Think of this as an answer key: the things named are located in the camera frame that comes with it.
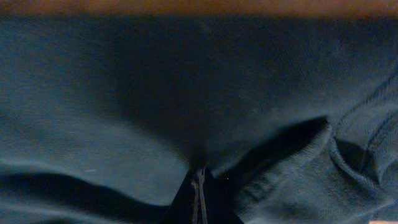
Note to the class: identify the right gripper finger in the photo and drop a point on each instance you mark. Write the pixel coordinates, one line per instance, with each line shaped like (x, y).
(201, 200)
(195, 202)

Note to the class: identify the black polo shirt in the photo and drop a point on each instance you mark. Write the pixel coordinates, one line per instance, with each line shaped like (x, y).
(106, 119)

